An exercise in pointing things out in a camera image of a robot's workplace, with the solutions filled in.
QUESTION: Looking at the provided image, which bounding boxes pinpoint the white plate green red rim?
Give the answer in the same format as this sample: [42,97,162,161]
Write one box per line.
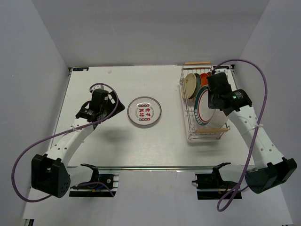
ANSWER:
[194,86,215,126]

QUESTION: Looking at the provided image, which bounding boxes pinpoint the white plate red chinese characters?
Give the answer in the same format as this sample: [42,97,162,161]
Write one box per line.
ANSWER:
[127,97,162,128]

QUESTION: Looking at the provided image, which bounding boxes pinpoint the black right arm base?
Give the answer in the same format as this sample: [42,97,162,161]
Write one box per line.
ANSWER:
[192,162,244,200]

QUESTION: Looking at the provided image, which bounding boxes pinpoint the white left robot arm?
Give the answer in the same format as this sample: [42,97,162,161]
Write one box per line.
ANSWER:
[31,89,125,198]

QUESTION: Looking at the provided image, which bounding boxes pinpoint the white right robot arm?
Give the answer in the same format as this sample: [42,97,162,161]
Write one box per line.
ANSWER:
[207,73,297,194]

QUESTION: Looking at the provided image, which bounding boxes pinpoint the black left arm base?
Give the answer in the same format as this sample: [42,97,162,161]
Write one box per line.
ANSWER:
[67,164,119,198]

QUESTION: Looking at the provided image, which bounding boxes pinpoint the orange plate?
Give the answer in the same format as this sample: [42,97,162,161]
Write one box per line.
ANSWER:
[200,73,209,88]

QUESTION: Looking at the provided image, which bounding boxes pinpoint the plain white bowl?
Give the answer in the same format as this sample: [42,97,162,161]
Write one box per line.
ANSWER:
[207,109,228,129]

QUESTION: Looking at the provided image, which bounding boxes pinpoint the dark green plate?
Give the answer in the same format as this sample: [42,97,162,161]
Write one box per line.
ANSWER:
[194,73,202,96]

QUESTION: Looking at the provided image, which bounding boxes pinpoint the cream plate with print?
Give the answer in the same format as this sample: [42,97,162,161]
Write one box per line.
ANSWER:
[183,73,196,99]

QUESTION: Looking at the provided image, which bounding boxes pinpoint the white wire dish rack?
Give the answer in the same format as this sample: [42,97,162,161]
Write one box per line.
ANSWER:
[179,62,230,143]

